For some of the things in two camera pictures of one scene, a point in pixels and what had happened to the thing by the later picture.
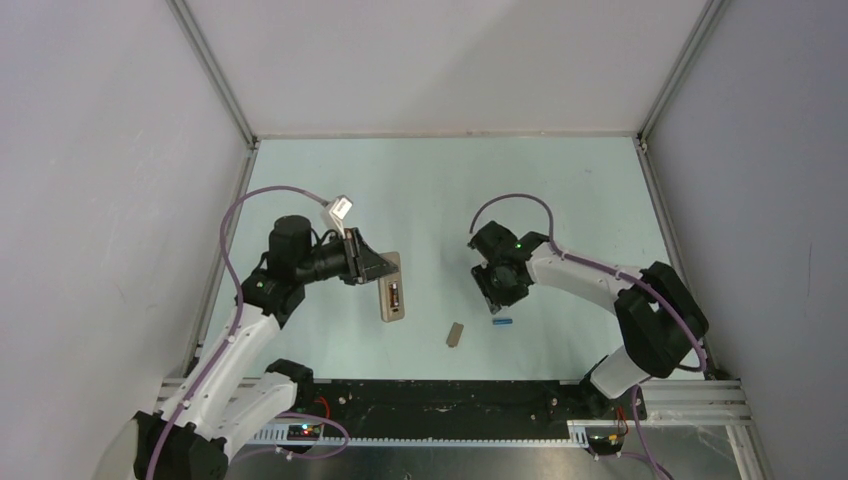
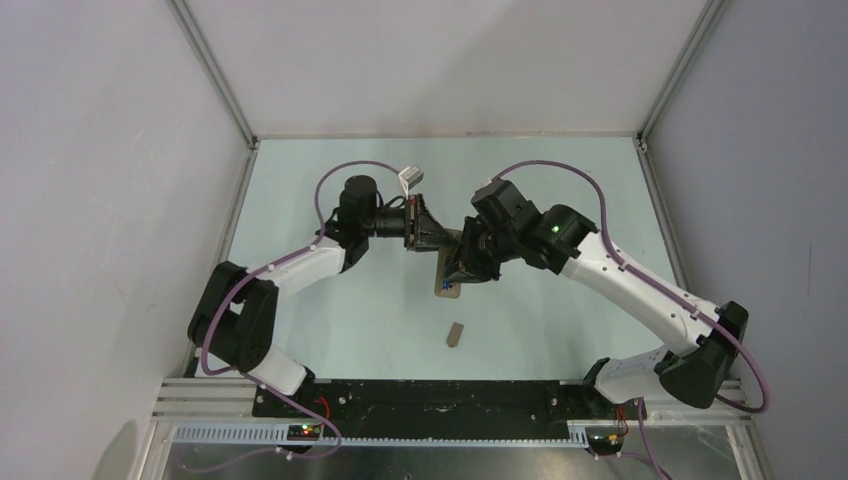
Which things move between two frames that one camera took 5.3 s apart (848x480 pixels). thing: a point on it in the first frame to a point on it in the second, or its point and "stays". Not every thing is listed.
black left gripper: (358, 255) to (425, 235)
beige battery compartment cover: (454, 335) stays
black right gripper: (494, 297) to (466, 267)
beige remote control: (390, 291) to (453, 238)
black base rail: (444, 408) stays
